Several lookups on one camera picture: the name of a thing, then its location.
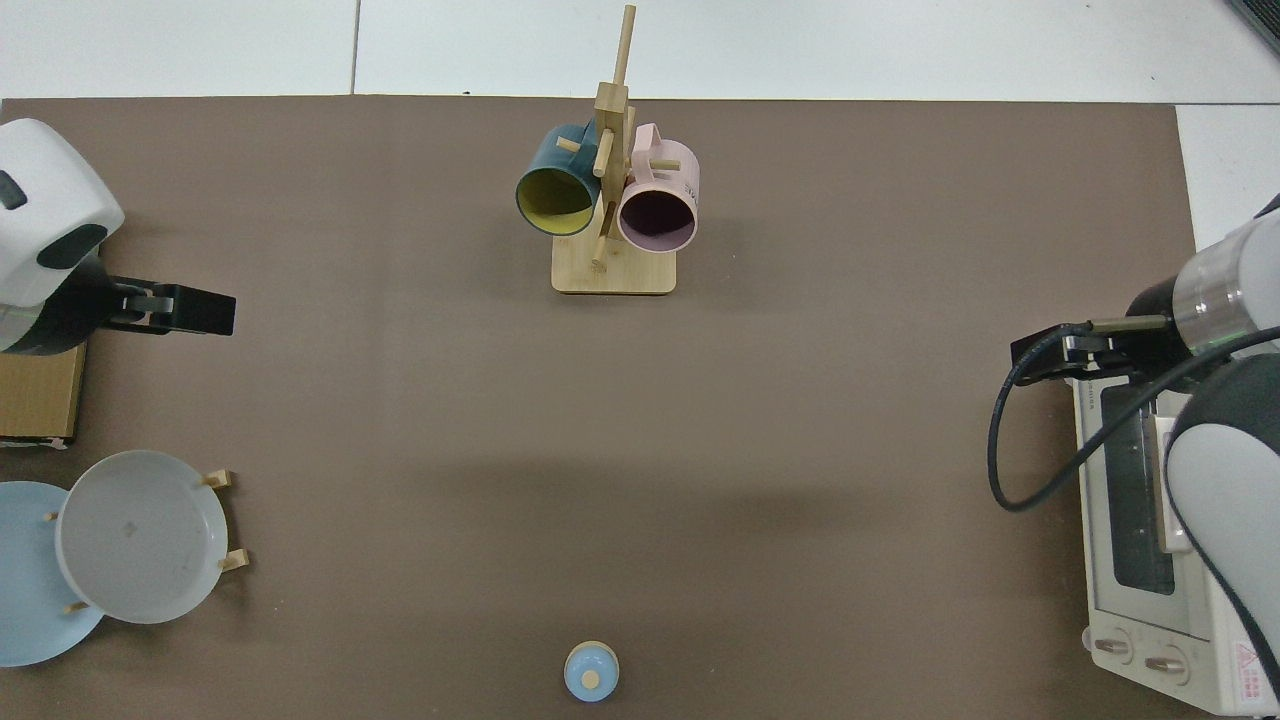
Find grey plate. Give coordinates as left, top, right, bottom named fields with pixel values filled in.
left=55, top=450, right=230, bottom=626

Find wooden plate rack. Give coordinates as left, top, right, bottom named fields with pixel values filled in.
left=42, top=468, right=251, bottom=614

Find pale toaster oven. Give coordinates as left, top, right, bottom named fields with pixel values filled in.
left=1070, top=360, right=1280, bottom=716

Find light blue plate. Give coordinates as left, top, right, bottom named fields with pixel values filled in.
left=0, top=481, right=106, bottom=668

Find brown table cloth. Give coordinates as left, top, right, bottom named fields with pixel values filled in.
left=0, top=95, right=1206, bottom=720

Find dark grey flat device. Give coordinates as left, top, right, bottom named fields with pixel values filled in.
left=1228, top=0, right=1280, bottom=56

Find dark blue cup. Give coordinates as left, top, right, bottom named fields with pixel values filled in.
left=515, top=122, right=603, bottom=238

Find wooden cup stand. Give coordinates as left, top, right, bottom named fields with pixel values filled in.
left=551, top=5, right=679, bottom=296

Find pink cup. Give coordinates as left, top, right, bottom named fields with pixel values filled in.
left=616, top=123, right=701, bottom=254

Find small blue round thing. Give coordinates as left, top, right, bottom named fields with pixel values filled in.
left=563, top=641, right=621, bottom=703

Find wire basket with wooden floor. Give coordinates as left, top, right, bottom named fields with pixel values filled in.
left=0, top=340, right=89, bottom=449

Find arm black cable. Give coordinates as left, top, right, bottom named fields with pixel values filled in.
left=988, top=316, right=1280, bottom=513

